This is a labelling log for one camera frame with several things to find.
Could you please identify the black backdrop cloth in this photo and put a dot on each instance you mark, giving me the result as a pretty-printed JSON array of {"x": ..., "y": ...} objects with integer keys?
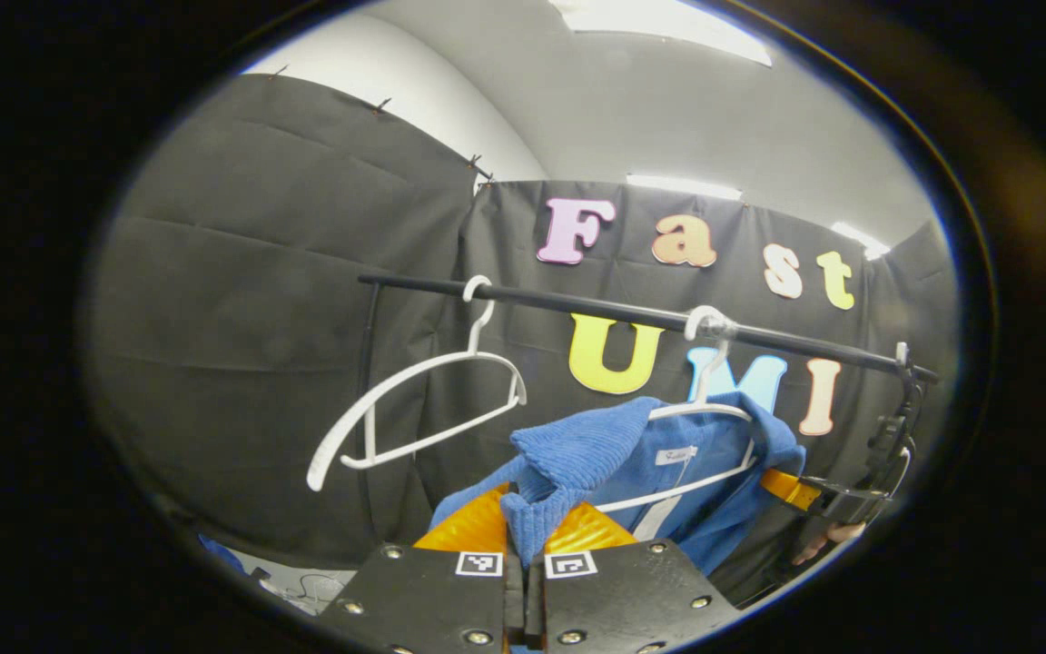
[{"x": 260, "y": 300}]

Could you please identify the white plastic hanger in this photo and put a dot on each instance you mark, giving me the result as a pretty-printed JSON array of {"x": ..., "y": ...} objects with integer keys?
[
  {"x": 705, "y": 408},
  {"x": 328, "y": 450}
]

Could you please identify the blue object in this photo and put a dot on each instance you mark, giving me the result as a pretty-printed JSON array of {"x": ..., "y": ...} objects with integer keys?
[{"x": 219, "y": 551}]

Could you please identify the black clothes rack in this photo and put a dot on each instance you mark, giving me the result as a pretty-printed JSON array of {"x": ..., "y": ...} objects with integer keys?
[{"x": 577, "y": 305}]

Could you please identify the large ceiling light panel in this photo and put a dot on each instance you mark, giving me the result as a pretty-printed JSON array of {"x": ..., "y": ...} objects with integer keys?
[{"x": 659, "y": 23}]

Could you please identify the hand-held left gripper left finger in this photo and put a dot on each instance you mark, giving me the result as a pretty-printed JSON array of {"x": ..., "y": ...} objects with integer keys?
[{"x": 432, "y": 599}]

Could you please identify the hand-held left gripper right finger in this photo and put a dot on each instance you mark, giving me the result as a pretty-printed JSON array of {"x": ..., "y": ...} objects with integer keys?
[{"x": 623, "y": 599}]

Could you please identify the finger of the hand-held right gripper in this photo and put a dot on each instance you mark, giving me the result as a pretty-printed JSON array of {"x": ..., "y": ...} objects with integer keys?
[{"x": 791, "y": 489}]

